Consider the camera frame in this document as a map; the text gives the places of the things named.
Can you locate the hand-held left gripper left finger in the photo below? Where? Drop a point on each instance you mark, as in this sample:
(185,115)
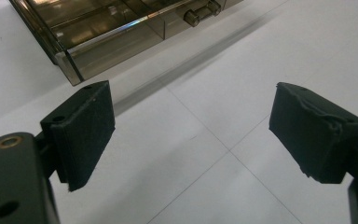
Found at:
(80,133)

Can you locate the smoky transparent drawer organizer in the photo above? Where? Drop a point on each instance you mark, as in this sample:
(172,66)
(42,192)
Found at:
(102,34)

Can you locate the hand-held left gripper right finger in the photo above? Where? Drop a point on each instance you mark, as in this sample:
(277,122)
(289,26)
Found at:
(313,130)

